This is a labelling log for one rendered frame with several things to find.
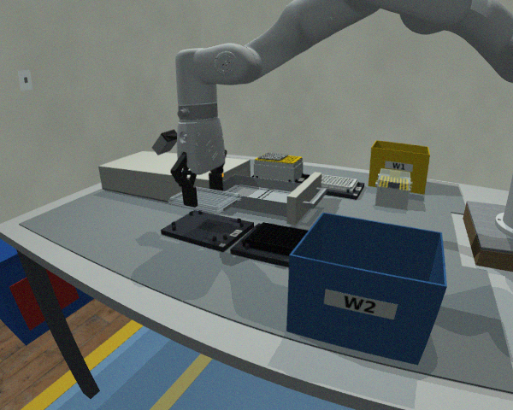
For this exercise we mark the yellow open-top bin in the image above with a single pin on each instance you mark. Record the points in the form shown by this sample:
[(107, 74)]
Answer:
[(394, 156)]

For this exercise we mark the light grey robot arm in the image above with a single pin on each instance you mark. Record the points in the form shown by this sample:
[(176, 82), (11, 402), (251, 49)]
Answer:
[(488, 27)]

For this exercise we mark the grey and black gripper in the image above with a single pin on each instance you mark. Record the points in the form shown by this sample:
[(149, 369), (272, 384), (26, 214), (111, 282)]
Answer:
[(201, 149)]

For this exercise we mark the blue open bin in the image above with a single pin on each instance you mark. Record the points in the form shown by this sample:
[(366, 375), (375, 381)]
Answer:
[(378, 312)]

